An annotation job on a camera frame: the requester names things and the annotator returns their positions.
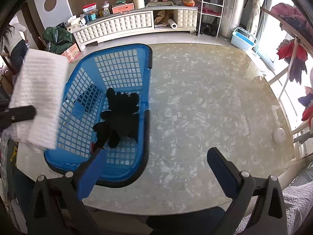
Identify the green tray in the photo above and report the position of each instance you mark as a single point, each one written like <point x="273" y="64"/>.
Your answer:
<point x="159" y="3"/>

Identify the teal box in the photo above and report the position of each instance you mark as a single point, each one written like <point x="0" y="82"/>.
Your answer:
<point x="92" y="17"/>

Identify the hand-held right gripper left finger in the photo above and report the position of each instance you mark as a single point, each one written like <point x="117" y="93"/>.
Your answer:
<point x="91" y="176"/>

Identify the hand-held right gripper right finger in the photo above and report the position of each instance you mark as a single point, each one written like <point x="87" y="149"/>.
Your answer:
<point x="221" y="173"/>

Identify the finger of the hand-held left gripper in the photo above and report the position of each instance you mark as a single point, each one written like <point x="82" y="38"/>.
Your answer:
<point x="22" y="115"/>

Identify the white metal rack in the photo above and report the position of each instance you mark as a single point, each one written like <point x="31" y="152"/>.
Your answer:
<point x="212" y="3"/>

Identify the pink and dark garment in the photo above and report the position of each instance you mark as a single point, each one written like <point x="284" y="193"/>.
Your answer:
<point x="288" y="17"/>

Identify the brown paper bag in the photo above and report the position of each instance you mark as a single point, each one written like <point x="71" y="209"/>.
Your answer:
<point x="160" y="17"/>

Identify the pink printed cardboard box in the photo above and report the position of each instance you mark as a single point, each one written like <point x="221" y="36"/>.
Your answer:
<point x="72" y="52"/>

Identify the black plush toy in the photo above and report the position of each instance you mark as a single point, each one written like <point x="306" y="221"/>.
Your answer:
<point x="122" y="124"/>

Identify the grey knitted blanket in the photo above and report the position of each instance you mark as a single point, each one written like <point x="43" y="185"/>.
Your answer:
<point x="298" y="205"/>

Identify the white ribbed towel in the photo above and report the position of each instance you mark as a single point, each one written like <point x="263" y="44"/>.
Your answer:
<point x="41" y="83"/>

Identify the green plastic bag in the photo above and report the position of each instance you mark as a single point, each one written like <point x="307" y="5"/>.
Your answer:
<point x="57" y="38"/>

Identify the white round disc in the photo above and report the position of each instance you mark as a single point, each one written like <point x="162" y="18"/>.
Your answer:
<point x="280" y="135"/>

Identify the paper towel roll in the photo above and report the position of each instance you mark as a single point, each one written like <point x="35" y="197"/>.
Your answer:
<point x="173" y="24"/>

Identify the light blue plastic bin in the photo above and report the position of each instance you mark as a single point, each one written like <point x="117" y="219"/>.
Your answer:
<point x="240" y="41"/>

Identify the red garment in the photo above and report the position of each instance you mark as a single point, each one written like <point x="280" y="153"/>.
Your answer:
<point x="291" y="51"/>

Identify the patterned curtain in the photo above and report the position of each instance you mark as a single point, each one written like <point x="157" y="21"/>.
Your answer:
<point x="256" y="5"/>

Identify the white tufted cabinet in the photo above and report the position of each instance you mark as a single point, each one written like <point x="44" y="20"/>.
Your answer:
<point x="117" y="27"/>

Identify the blue plastic basket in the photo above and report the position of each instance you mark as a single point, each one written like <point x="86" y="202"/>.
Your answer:
<point x="115" y="49"/>

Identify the white clothes drying rack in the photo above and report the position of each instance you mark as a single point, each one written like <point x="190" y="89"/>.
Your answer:
<point x="292" y="64"/>

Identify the black bag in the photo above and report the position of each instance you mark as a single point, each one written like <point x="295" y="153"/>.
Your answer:
<point x="209" y="29"/>

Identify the red and white packet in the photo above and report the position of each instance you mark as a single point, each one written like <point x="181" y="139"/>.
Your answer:
<point x="89" y="8"/>

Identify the white tissue box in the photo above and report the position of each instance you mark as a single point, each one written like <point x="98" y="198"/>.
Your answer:
<point x="72" y="21"/>

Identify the grey standing air conditioner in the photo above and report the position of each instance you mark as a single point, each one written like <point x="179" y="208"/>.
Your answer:
<point x="232" y="9"/>

